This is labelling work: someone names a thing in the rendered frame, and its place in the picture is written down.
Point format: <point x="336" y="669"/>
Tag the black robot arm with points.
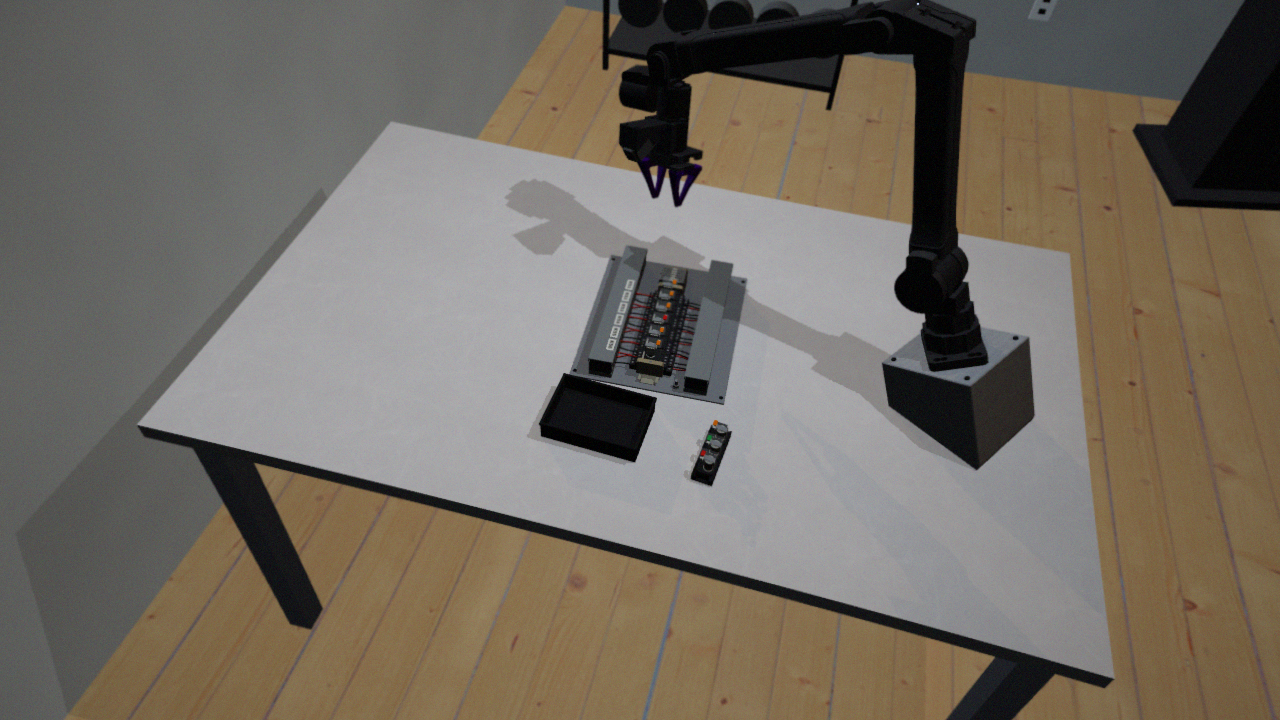
<point x="938" y="38"/>

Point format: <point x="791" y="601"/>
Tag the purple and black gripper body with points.
<point x="679" y="161"/>

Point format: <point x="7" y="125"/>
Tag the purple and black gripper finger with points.
<point x="675" y="183"/>
<point x="644" y="166"/>

